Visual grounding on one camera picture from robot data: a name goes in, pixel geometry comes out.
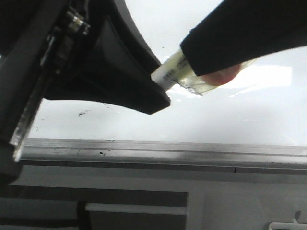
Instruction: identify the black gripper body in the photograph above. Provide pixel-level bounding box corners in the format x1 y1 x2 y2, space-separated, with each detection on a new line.
0 0 116 185

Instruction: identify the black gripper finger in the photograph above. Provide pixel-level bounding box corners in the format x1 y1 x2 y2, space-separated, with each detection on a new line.
45 0 171 115
180 0 307 75

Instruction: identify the white whiteboard marker with tape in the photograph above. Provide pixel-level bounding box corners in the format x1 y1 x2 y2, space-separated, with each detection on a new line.
151 46 256 96

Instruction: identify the grey desk drawer unit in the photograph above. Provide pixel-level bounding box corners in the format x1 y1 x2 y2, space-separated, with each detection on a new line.
0 185 187 230

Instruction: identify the white plastic marker holder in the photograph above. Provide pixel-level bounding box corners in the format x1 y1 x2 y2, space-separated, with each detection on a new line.
268 211 307 230

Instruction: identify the white whiteboard with aluminium frame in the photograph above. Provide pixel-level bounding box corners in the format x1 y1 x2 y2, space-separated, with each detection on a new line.
0 0 307 175

